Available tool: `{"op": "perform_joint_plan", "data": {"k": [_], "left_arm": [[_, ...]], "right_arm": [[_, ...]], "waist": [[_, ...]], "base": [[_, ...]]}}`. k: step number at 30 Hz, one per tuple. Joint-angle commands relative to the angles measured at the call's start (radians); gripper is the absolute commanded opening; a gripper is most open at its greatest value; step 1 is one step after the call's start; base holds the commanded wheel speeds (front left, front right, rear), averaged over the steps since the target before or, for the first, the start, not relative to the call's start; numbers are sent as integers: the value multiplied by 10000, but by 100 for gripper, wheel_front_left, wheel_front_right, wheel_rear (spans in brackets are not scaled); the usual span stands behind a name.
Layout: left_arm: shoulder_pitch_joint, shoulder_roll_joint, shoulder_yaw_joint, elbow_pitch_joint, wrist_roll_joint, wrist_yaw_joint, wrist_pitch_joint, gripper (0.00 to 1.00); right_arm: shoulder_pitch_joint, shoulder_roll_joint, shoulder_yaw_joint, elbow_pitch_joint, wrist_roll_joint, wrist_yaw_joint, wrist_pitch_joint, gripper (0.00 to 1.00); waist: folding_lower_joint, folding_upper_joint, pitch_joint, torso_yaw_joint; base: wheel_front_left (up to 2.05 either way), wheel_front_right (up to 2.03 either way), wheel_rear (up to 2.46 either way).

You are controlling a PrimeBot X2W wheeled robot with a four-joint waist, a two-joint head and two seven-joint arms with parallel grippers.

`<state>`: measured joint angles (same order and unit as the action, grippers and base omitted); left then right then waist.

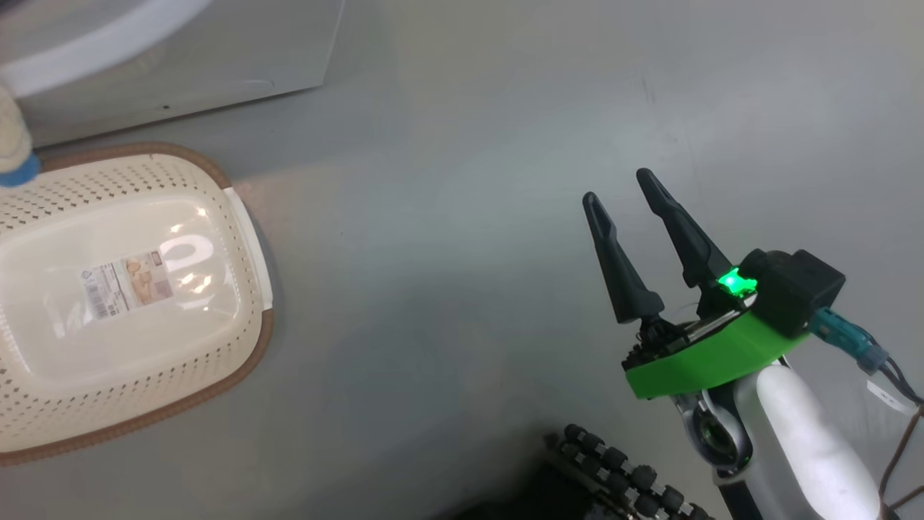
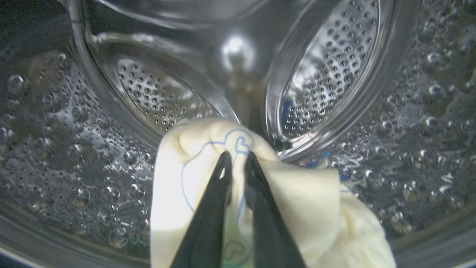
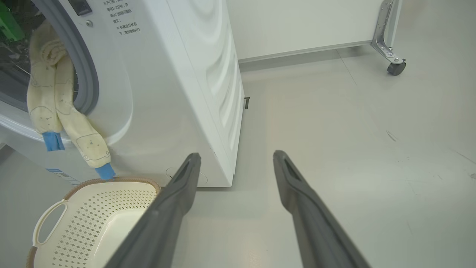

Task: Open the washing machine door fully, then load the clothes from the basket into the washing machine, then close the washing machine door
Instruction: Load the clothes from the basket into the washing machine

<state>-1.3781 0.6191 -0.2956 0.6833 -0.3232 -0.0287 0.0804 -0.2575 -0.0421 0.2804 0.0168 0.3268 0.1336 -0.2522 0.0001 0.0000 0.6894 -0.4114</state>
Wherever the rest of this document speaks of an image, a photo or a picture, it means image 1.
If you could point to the cream garment with blue patch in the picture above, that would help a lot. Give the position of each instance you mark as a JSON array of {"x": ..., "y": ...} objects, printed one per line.
[{"x": 11, "y": 137}]

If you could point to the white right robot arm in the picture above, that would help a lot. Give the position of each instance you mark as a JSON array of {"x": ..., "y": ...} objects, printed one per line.
[{"x": 808, "y": 448}]

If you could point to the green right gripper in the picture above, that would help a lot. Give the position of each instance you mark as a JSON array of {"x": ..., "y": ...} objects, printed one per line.
[{"x": 707, "y": 357}]

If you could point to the basket product label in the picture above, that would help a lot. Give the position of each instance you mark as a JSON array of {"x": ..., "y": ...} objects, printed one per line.
[{"x": 126, "y": 285}]

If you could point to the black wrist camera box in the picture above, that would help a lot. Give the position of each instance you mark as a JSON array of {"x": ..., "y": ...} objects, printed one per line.
[{"x": 794, "y": 289}]

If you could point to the white front-load washing machine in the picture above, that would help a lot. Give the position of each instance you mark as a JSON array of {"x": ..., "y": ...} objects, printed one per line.
[{"x": 216, "y": 58}]

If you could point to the black roller robot wheel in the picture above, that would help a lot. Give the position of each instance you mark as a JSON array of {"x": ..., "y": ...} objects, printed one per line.
[{"x": 621, "y": 462}]

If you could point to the cream perforated laundry basket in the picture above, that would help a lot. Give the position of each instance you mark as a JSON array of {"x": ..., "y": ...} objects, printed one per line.
[{"x": 108, "y": 404}]

